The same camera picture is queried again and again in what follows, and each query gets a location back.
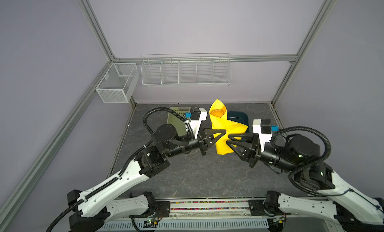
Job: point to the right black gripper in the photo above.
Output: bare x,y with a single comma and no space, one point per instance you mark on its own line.
255,150

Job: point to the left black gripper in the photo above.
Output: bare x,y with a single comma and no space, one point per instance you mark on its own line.
203,138

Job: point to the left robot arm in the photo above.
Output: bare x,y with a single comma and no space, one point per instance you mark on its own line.
94,207

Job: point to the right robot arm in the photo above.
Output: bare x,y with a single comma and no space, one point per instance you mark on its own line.
301,152

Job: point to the teal plastic tray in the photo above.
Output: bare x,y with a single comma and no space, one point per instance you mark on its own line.
239,117

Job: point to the green plastic basket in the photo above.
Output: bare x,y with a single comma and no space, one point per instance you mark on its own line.
178,124

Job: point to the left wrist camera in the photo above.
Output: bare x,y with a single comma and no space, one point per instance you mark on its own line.
196,116

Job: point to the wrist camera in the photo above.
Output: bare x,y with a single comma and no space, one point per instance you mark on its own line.
265,130
196,116

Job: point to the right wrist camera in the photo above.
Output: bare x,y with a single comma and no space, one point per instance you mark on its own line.
265,130

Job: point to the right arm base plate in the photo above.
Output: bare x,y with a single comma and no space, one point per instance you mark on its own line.
265,208

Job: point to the white wire wall rack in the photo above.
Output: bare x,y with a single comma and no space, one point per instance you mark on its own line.
186,69

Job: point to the white vented cable duct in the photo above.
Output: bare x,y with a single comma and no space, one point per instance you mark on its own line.
207,225

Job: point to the white mesh wall box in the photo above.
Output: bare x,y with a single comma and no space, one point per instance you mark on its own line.
118,83

